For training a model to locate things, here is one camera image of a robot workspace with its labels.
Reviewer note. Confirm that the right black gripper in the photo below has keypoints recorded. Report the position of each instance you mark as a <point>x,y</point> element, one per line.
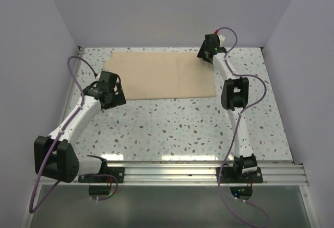
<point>201,53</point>

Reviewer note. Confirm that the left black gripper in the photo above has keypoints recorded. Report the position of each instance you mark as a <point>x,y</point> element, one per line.
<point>118,99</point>

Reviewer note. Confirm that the beige cloth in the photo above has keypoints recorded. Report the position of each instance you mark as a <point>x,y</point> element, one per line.
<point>150,76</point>

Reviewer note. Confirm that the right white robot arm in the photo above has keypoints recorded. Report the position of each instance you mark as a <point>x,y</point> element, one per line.
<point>234,99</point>

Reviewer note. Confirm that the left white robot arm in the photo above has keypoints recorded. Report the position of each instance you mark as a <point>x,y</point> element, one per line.
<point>55,156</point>

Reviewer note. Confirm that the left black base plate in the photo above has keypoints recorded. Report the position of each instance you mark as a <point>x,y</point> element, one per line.
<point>108,175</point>

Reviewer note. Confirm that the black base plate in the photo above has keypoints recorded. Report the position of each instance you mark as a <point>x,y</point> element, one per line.
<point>228,176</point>
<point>108,175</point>

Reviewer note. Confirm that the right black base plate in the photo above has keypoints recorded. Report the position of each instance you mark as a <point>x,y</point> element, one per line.
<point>228,176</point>

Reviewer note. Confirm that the aluminium rail frame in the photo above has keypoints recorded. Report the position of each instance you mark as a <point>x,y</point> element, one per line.
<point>170,149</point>

